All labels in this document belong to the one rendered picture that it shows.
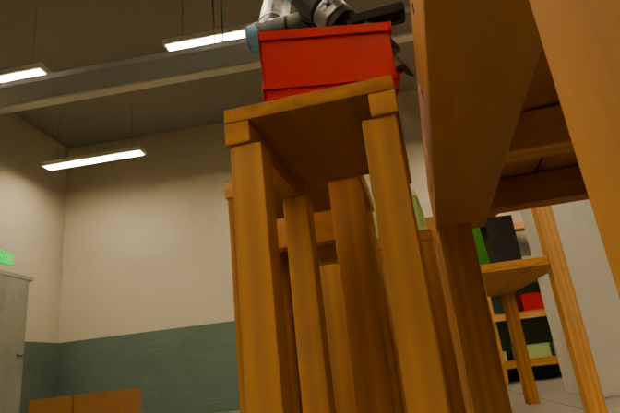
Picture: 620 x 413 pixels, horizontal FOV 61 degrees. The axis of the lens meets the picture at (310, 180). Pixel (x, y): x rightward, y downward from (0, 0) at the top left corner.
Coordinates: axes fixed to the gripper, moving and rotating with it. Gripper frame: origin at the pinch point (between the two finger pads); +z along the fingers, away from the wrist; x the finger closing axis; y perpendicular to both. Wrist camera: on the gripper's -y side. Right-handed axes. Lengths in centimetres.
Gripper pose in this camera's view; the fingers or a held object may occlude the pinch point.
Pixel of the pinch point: (412, 68)
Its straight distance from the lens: 110.0
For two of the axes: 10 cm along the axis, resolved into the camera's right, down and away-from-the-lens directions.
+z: 6.4, 6.6, -3.8
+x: -2.3, -3.1, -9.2
